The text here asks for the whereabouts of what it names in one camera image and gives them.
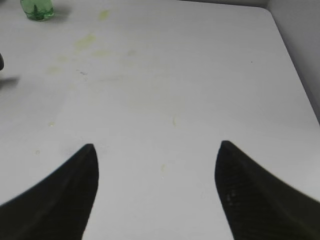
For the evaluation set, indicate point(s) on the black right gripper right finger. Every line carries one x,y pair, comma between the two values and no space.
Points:
257,204

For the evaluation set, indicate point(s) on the green soda bottle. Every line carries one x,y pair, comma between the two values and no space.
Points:
37,10

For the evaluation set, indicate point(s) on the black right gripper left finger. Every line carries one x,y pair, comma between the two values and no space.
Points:
59,206

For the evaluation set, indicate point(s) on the black mug white interior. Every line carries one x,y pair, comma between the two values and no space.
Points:
1,62

